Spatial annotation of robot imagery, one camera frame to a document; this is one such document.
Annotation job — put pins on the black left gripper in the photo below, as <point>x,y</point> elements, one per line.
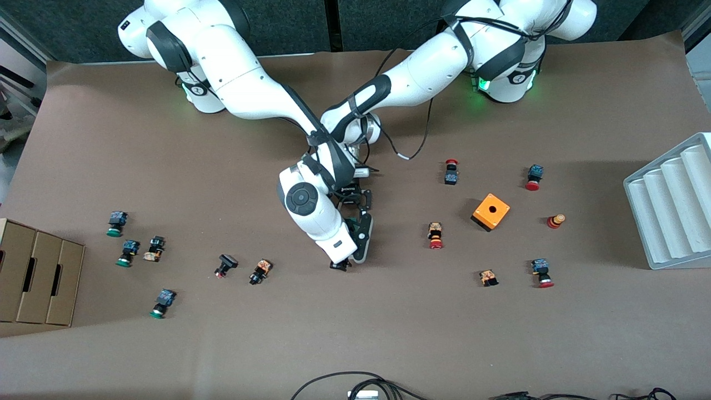
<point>350,192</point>

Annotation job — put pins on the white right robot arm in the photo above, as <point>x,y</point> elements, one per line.
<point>250,89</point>

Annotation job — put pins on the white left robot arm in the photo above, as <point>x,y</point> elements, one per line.
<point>433,66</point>

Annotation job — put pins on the brown table cover sheet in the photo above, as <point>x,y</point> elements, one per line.
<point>333,333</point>

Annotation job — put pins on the red mushroom button orange block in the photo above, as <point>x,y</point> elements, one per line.
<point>435,236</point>

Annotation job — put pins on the red button black body top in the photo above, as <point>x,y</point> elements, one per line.
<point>451,176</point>

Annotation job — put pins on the white connector block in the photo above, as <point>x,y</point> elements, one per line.
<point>364,395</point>

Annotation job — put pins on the orange contact block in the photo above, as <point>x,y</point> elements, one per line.
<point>488,278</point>

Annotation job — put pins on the green mushroom button blue block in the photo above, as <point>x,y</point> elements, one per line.
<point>129,251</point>
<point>116,219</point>
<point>164,300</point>

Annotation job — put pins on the red mushroom button blue block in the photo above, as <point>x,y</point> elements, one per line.
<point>541,269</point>
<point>535,175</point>

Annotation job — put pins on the red yellow emergency stop head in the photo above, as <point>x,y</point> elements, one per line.
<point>555,221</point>

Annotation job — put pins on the brown cardboard box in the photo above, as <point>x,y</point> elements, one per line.
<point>64,283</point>
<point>14,272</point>
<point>39,278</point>

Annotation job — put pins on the grey grooved plastic tray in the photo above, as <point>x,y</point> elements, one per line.
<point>672,211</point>

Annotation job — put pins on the grey cabinet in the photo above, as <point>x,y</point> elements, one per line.
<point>701,66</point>

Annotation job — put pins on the black flat head switch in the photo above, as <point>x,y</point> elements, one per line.
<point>226,263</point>

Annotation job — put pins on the orange button enclosure box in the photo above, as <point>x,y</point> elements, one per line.
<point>491,211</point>

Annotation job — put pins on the grey metal frame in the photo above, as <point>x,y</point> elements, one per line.
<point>22,38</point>

